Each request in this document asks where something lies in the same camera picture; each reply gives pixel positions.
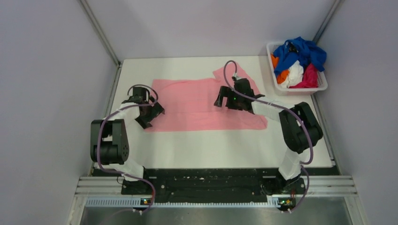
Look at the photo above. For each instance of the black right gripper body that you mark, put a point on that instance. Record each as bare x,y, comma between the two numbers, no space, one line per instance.
233,100

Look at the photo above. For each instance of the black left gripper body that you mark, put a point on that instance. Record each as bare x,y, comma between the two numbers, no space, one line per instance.
151,111

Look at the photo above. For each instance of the pink t-shirt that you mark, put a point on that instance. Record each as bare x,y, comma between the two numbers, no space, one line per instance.
189,105

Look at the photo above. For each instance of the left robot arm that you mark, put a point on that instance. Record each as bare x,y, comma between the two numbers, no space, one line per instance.
110,147

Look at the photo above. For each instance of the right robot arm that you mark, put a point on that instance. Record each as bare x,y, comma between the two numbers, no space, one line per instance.
300,128

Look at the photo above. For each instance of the orange t-shirt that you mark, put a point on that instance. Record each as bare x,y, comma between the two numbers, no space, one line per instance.
283,75

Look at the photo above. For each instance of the white t-shirt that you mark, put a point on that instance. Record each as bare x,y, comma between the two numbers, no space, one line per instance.
295,76

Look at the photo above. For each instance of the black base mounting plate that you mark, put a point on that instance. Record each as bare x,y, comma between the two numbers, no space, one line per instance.
212,185

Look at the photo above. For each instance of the magenta t-shirt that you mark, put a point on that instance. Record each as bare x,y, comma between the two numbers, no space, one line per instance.
309,79

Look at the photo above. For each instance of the blue t-shirt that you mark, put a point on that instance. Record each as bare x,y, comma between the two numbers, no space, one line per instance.
304,51

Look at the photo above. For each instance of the white plastic laundry basket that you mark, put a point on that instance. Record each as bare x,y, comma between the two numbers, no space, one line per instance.
321,79

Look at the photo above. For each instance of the aluminium front rail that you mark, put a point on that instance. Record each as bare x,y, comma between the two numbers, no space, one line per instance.
106,192

